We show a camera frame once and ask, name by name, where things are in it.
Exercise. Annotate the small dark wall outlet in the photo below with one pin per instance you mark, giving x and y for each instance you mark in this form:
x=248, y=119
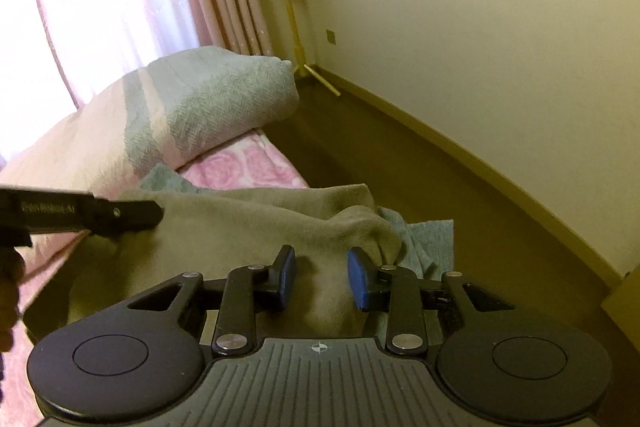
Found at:
x=330, y=37

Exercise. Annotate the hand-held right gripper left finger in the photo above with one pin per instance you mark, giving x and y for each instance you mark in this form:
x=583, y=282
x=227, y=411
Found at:
x=286, y=279

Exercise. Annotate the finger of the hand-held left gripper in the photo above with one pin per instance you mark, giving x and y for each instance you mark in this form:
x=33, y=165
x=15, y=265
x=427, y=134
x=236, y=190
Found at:
x=125, y=214

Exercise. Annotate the person's left hand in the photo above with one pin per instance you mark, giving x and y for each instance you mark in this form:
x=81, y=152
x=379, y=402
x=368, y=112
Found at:
x=9, y=302

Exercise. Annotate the pink floral blanket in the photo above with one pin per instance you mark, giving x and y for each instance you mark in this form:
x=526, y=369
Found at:
x=240, y=162

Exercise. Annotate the yellow coat stand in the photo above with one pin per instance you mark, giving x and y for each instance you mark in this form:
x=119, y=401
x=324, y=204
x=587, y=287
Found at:
x=290, y=7

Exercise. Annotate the light blue towel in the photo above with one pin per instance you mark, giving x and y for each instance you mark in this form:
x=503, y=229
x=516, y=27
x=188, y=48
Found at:
x=430, y=237

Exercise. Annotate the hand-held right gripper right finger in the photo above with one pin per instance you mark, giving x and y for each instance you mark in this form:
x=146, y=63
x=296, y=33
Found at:
x=357, y=279

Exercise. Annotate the grey striped folded quilt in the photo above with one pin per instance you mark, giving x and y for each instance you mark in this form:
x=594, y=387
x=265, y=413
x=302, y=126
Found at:
x=200, y=107

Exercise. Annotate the beige fleece garment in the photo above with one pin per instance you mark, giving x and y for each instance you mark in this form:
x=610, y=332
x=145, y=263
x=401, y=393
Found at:
x=250, y=222

